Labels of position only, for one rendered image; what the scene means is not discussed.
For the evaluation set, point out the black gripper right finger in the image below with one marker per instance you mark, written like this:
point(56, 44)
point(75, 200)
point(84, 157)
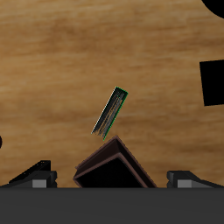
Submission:
point(183, 179)

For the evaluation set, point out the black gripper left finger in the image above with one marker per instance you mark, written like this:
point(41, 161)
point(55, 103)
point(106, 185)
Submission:
point(40, 177)

